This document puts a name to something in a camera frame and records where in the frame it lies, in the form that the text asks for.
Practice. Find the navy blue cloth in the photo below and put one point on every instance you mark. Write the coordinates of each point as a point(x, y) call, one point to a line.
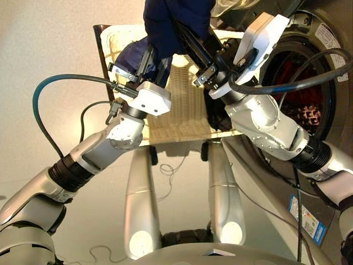
point(171, 25)

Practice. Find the red cloth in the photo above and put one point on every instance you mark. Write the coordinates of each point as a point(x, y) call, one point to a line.
point(303, 98)

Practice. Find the pale woven basket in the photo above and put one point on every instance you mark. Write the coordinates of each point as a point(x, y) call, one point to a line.
point(187, 110)

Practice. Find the white warning sticker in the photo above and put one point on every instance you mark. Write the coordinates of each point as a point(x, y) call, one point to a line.
point(332, 52)

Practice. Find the silver robot leg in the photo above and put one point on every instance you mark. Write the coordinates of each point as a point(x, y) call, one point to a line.
point(226, 198)
point(142, 207)

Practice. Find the blue white energy label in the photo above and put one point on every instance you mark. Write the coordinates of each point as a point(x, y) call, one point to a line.
point(307, 220)

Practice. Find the grey robot torso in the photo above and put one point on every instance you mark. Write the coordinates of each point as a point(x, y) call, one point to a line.
point(220, 256)

